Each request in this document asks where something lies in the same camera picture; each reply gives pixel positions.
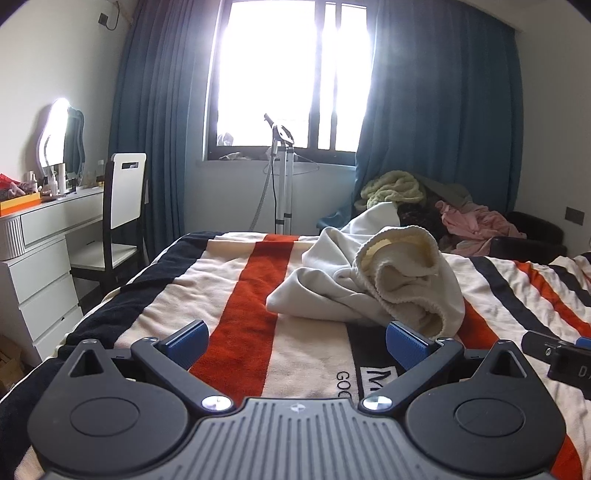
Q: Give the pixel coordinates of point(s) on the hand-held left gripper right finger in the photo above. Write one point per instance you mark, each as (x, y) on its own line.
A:
(406, 346)

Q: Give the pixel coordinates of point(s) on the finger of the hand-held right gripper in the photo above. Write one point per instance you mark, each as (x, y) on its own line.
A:
(584, 343)
(540, 344)

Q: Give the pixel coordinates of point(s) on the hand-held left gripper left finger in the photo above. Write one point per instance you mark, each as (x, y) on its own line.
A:
(187, 344)

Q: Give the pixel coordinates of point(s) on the white sweater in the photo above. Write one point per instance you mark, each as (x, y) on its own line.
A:
(332, 272)

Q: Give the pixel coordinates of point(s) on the dark clothes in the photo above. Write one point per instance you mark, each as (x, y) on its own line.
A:
(422, 221)

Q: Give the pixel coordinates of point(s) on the pink clothes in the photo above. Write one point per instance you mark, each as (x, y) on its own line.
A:
(471, 224)

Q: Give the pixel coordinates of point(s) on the clothes on windowsill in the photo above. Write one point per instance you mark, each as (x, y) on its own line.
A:
(235, 156)

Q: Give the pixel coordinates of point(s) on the striped blanket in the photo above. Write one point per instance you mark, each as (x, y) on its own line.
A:
(258, 295)

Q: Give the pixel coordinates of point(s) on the dark armchair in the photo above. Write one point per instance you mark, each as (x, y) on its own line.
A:
(535, 240)

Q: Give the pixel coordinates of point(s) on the white dressing table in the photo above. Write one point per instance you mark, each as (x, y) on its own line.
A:
(46, 277)

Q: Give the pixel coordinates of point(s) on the olive garment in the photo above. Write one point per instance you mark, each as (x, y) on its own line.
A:
(450, 191)

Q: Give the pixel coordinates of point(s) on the garment steamer stand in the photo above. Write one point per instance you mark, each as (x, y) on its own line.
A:
(280, 184)

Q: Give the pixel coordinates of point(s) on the white bottle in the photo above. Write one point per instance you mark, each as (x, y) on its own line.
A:
(53, 184)

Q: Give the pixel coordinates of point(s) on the orange box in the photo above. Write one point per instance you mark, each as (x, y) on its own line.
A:
(18, 205)

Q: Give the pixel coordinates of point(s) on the wavy vanity mirror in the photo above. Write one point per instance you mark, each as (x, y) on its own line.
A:
(57, 134)

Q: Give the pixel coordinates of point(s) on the window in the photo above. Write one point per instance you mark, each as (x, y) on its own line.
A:
(277, 78)

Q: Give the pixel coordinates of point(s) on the wall switch plate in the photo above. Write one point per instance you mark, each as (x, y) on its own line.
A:
(574, 215)

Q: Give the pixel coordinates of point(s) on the white chair black frame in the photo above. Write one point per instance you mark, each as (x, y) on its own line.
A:
(124, 194)

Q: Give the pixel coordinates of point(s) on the wall socket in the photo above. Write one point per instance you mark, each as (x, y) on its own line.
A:
(103, 18)

